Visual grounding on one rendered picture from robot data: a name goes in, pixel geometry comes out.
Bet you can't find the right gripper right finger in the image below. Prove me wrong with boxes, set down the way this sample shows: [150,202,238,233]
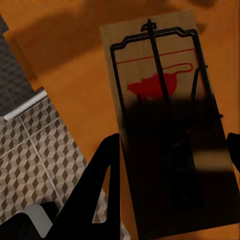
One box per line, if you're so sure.
[226,132,240,172]

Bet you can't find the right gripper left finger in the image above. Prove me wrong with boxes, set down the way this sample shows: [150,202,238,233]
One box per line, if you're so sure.
[44,133,121,240]

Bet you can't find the mousetrap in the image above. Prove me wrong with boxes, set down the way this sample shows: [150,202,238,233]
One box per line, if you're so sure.
[100,8,240,240]

